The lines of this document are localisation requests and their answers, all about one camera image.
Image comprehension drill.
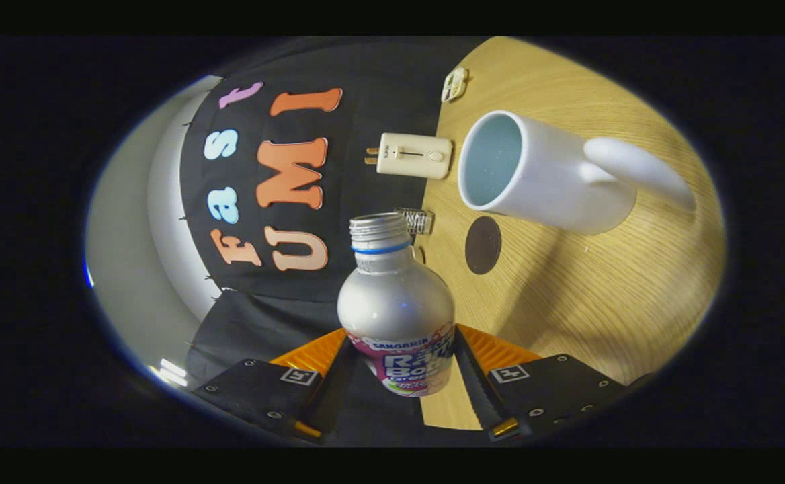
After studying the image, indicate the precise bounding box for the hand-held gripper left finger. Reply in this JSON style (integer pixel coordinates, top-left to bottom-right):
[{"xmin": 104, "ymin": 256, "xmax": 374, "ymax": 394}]
[{"xmin": 191, "ymin": 328, "xmax": 361, "ymax": 445}]

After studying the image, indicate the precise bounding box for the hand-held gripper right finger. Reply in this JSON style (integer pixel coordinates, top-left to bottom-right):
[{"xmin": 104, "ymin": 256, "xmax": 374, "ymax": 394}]
[{"xmin": 455, "ymin": 324, "xmax": 652, "ymax": 442}]

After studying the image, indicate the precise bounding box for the silver juice bottle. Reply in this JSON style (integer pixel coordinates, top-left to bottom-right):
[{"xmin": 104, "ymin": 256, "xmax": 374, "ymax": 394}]
[{"xmin": 337, "ymin": 212, "xmax": 456, "ymax": 398}]

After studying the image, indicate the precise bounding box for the dark brown round coaster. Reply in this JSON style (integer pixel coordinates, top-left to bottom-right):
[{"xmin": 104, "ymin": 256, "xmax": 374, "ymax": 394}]
[{"xmin": 465, "ymin": 216, "xmax": 502, "ymax": 275}]

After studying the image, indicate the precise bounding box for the white cup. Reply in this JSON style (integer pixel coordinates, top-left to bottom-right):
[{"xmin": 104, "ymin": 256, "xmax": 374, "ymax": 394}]
[{"xmin": 458, "ymin": 110, "xmax": 697, "ymax": 235}]

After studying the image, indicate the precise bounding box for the wooden table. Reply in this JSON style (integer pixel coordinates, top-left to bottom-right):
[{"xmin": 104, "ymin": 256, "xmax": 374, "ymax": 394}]
[{"xmin": 419, "ymin": 37, "xmax": 727, "ymax": 431}]

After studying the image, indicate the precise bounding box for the ceiling light panel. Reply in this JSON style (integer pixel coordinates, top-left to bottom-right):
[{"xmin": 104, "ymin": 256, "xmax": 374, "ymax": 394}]
[{"xmin": 157, "ymin": 358, "xmax": 188, "ymax": 389}]

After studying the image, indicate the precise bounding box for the white toaster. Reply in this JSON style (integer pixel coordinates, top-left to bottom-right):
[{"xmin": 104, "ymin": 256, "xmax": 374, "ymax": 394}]
[{"xmin": 364, "ymin": 132, "xmax": 454, "ymax": 180}]

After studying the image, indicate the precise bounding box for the black backdrop cloth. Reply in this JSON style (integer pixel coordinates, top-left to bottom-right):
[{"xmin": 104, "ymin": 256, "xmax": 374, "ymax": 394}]
[{"xmin": 179, "ymin": 37, "xmax": 494, "ymax": 448}]

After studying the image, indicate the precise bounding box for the white divided snack tray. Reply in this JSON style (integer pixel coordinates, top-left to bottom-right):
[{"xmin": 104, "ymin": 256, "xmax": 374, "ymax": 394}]
[{"xmin": 441, "ymin": 67, "xmax": 468, "ymax": 103}]

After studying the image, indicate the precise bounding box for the metal wire basket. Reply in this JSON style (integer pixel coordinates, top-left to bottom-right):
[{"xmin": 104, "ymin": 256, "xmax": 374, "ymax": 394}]
[{"xmin": 396, "ymin": 207, "xmax": 435, "ymax": 235}]

